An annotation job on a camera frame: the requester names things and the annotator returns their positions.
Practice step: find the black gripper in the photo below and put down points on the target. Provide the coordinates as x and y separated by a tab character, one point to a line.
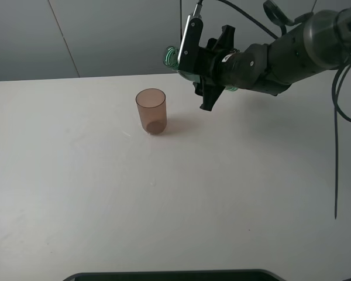
219	67

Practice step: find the green transparent water bottle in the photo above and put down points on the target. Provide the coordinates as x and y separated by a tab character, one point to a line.
171	57

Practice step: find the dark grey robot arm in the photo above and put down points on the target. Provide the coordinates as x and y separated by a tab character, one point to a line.
308	45

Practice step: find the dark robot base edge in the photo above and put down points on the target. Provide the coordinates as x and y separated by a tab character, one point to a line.
242	274

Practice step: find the pink transparent plastic cup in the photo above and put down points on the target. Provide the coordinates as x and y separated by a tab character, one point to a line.
151	105

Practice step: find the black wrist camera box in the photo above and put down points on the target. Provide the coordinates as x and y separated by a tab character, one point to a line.
189	48

